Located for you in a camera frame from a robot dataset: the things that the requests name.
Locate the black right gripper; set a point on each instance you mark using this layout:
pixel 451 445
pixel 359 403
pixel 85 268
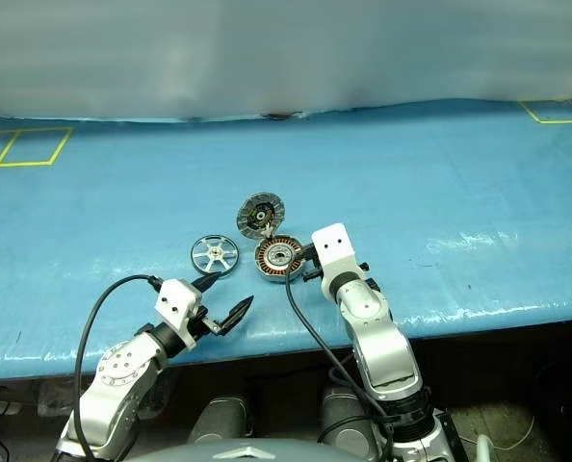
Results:
pixel 317 264

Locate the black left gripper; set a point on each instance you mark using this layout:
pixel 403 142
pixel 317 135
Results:
pixel 209 325

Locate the motor housing with copper windings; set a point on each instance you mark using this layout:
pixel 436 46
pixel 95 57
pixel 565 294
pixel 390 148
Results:
pixel 276 255

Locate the silver hinged motor lid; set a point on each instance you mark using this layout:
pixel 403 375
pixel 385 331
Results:
pixel 259 214

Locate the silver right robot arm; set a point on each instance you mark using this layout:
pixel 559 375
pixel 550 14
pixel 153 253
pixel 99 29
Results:
pixel 387 351

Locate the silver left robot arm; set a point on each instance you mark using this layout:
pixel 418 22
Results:
pixel 117 370

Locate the grey rounded robot leg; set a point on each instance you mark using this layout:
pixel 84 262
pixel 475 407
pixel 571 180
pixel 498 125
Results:
pixel 218 418
pixel 348 418

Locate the blue table cover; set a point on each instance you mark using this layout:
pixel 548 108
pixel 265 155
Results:
pixel 411 192

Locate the grey robot torso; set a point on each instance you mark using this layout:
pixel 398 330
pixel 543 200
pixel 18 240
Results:
pixel 247 452

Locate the white foam backdrop sheet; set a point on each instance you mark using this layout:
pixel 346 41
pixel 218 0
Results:
pixel 267 48

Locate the yellow tape double square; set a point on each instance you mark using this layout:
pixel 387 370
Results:
pixel 26 164
pixel 563 121

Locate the white curved tube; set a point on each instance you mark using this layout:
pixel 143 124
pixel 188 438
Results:
pixel 484 450

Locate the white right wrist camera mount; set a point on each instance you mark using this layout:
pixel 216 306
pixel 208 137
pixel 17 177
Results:
pixel 334 250

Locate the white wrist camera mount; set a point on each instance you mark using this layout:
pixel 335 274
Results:
pixel 175 300
pixel 334 250

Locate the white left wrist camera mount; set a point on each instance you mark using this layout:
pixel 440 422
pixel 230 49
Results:
pixel 175 300

